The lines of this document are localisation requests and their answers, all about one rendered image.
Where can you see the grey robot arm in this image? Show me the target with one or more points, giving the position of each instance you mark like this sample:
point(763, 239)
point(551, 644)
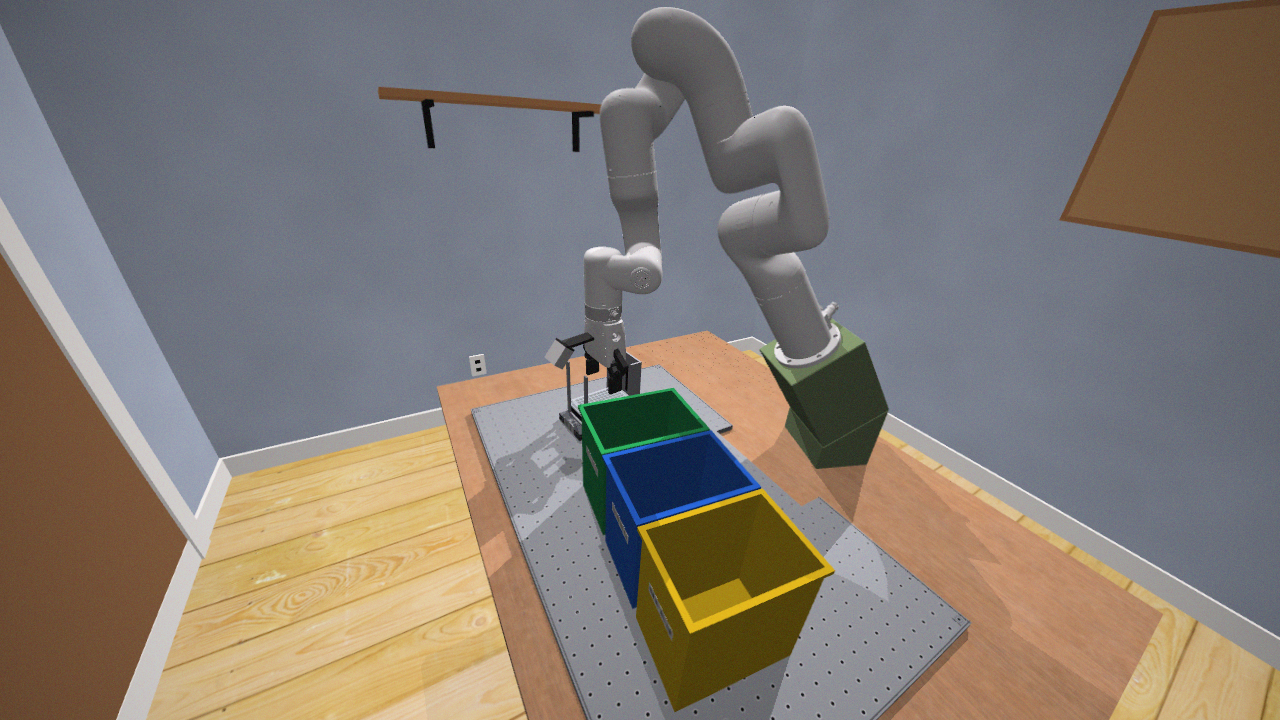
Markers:
point(742, 152)

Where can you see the yellow open-top bin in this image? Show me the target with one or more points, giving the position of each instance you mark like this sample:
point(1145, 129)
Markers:
point(718, 556)

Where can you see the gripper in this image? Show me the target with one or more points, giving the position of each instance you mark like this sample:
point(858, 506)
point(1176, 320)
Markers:
point(609, 344)

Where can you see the green bin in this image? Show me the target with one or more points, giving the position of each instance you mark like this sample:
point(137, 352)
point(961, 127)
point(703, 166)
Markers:
point(628, 422)

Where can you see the blue open bin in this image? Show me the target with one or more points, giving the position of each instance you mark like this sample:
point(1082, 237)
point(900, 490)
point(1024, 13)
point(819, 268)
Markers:
point(658, 477)

